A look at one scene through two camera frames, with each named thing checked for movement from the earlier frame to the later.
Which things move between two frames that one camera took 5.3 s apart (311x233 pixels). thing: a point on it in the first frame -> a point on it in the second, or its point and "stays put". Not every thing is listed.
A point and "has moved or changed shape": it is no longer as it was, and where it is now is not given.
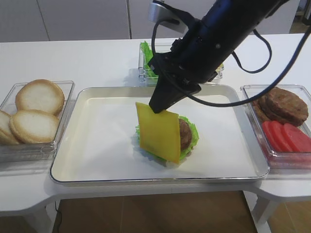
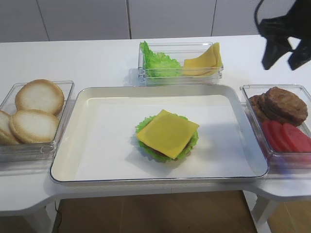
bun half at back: x=41 y=94 stays put
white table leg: x=260 y=209 stays put
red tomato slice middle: x=281 y=136 stays put
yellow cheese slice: x=159 y=132 has moved or changed shape
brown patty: x=185 y=135 -> x=162 y=155
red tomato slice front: x=302 y=141 stays put
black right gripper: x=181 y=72 -> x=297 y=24
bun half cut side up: x=32 y=126 stays put
